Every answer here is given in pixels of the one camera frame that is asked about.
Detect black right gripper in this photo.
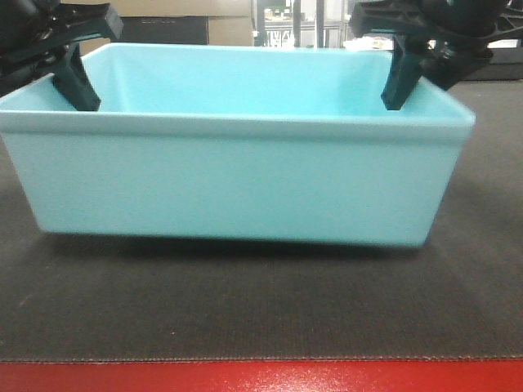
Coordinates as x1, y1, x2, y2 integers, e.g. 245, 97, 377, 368
350, 1, 522, 110

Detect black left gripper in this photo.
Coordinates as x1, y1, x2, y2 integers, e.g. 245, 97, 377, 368
1, 1, 123, 111

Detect light cyan plastic bin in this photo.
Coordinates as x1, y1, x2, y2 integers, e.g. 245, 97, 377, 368
1, 43, 475, 247

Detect black conveyor belt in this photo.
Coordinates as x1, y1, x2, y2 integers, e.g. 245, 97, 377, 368
1, 81, 522, 363

